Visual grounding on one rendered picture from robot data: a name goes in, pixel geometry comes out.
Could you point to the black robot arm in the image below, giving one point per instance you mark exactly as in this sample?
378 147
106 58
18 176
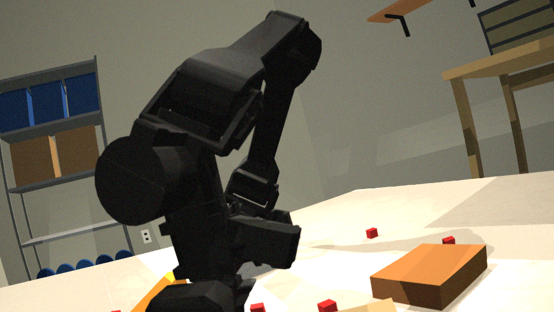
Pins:
168 161

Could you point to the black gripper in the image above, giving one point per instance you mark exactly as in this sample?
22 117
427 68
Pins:
212 287

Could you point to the orange rectangular bar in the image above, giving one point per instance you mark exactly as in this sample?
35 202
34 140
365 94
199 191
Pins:
167 279

